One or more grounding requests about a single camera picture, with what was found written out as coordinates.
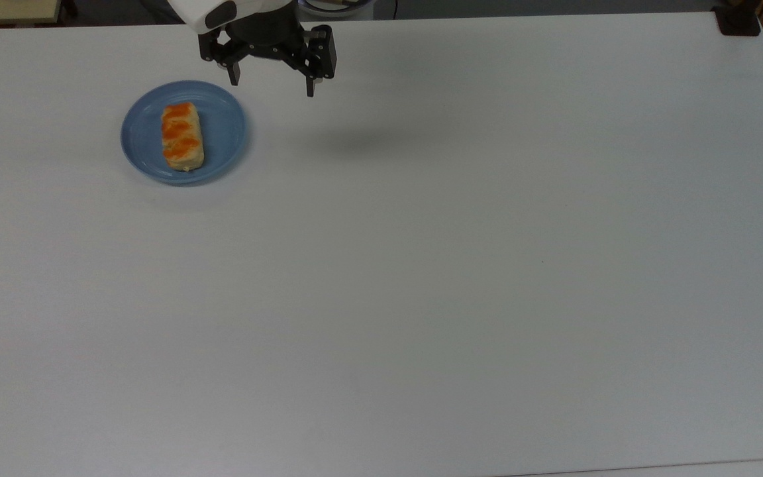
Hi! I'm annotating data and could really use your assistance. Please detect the blue round plate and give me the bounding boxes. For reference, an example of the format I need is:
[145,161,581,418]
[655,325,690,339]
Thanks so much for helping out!
[120,79,248,187]

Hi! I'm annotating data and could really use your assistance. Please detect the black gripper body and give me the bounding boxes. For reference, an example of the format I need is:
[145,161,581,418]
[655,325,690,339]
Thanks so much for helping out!
[223,0,307,63]

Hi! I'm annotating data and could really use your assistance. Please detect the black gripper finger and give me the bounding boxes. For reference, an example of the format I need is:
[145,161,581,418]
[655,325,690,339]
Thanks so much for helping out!
[197,30,244,87]
[298,25,338,99]

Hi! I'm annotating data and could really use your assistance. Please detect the orange glazed bread loaf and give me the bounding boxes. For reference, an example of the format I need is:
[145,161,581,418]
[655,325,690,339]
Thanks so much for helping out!
[160,101,206,173]

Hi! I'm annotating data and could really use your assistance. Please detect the beige flat board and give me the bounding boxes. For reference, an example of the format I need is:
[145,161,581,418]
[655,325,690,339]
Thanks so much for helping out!
[0,0,66,28]

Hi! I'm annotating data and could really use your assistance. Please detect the robot base ring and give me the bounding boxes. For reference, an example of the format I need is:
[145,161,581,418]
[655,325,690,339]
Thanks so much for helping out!
[297,0,377,21]

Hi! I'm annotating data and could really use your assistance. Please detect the black table clamp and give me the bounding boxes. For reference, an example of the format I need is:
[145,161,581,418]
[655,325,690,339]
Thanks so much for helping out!
[712,0,762,38]

